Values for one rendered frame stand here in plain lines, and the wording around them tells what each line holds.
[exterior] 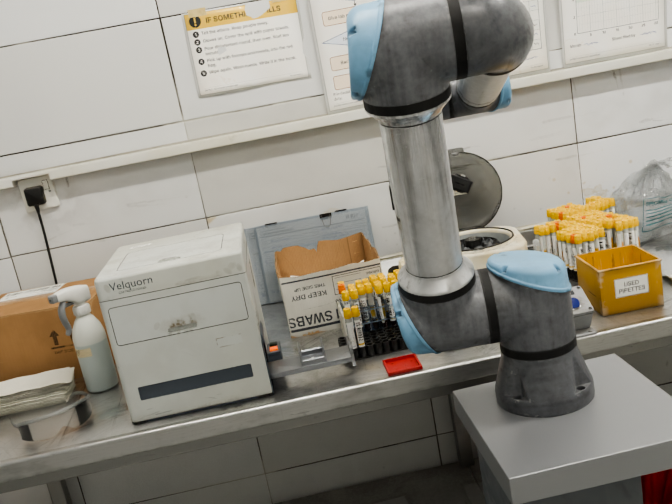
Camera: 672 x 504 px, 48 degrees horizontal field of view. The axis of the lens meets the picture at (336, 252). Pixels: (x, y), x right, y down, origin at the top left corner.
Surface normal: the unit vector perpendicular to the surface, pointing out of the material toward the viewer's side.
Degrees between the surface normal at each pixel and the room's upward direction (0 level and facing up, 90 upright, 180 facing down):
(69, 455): 90
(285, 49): 91
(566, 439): 1
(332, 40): 93
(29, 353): 90
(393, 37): 80
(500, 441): 1
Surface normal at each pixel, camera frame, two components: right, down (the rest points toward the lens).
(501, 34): 0.52, 0.30
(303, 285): 0.15, 0.35
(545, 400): -0.26, -0.02
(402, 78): -0.07, 0.52
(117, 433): -0.18, -0.95
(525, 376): -0.59, 0.01
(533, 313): -0.05, 0.25
